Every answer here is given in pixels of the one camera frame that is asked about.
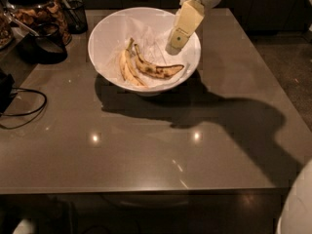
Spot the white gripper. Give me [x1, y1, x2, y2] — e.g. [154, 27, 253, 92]
[166, 0, 221, 56]

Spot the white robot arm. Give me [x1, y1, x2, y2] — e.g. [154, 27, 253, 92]
[166, 0, 312, 234]

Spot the black mesh pen cup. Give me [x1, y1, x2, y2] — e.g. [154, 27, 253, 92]
[60, 0, 88, 34]

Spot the white object under table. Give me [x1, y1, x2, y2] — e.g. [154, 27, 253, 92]
[13, 218, 36, 234]

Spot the spotted brown banana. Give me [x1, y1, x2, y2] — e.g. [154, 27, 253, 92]
[135, 44, 184, 79]

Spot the black cable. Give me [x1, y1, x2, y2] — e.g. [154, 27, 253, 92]
[0, 87, 49, 131]

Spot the white bowl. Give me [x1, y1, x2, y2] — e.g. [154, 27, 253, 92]
[88, 7, 201, 96]

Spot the black device at left edge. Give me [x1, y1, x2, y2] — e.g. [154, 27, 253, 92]
[0, 71, 15, 112]

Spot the glass jar with snacks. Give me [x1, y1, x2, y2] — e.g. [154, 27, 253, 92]
[6, 0, 71, 45]

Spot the glass jar at left edge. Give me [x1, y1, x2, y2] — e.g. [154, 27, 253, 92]
[0, 4, 14, 50]

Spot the black mug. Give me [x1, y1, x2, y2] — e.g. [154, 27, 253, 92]
[19, 22, 67, 64]

